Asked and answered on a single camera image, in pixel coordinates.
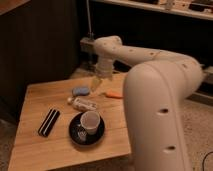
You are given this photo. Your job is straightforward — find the white paper cup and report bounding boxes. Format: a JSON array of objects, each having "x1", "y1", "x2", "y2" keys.
[{"x1": 80, "y1": 111, "x2": 100, "y2": 135}]

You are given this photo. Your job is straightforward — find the orange carrot toy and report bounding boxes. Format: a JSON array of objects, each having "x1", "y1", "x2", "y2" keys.
[{"x1": 105, "y1": 92, "x2": 123, "y2": 99}]

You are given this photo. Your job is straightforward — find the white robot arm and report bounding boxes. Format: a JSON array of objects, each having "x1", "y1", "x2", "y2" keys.
[{"x1": 93, "y1": 36, "x2": 203, "y2": 171}]

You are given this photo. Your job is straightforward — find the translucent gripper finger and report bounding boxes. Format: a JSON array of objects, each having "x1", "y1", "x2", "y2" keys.
[{"x1": 90, "y1": 77, "x2": 102, "y2": 92}]

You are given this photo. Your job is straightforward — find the blue sponge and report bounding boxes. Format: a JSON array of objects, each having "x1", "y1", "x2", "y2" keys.
[{"x1": 72, "y1": 87, "x2": 90, "y2": 96}]

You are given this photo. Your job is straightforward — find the metal pole stand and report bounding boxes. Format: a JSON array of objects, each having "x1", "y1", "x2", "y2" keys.
[{"x1": 86, "y1": 0, "x2": 94, "y2": 40}]

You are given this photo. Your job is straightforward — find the wooden wall shelf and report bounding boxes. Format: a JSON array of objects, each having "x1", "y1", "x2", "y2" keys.
[{"x1": 93, "y1": 0, "x2": 213, "y2": 21}]

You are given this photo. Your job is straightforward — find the black round plate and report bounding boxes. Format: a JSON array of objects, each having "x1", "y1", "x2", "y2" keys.
[{"x1": 69, "y1": 113, "x2": 105, "y2": 145}]

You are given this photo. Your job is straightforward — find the wooden side table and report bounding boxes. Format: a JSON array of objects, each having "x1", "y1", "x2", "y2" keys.
[{"x1": 8, "y1": 74, "x2": 131, "y2": 171}]

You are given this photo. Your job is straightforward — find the black striped rectangular case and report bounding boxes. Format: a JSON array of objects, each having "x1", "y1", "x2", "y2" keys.
[{"x1": 38, "y1": 109, "x2": 60, "y2": 137}]

